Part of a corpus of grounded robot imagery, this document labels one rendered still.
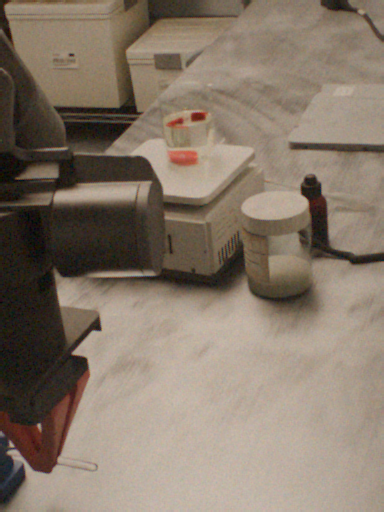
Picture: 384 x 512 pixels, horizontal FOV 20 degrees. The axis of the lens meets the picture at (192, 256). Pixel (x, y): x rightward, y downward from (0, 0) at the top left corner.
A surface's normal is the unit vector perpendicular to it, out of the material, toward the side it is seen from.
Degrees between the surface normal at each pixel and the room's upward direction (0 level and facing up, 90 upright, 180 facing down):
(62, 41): 93
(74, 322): 0
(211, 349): 0
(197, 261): 90
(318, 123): 0
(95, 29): 93
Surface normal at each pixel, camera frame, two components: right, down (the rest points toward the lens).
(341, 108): -0.10, -0.88
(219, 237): 0.89, 0.12
